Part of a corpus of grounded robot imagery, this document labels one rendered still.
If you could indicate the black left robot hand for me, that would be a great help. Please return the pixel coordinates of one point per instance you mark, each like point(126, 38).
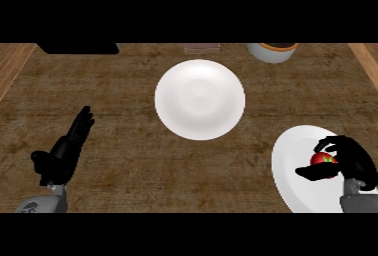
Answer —
point(62, 153)

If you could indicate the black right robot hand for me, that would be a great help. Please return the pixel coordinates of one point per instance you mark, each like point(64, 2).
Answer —
point(355, 156)

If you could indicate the red tomato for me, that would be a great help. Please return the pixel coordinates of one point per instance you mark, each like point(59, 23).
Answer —
point(322, 160)

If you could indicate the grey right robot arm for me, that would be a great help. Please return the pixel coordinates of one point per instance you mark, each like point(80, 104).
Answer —
point(359, 198)

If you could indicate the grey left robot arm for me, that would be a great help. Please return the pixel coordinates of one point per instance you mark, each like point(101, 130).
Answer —
point(43, 201)

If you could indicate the white oval plate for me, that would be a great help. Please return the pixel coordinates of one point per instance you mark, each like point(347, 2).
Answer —
point(300, 180)
point(200, 99)

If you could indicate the black appliance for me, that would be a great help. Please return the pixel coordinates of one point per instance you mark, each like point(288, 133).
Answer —
point(79, 48)

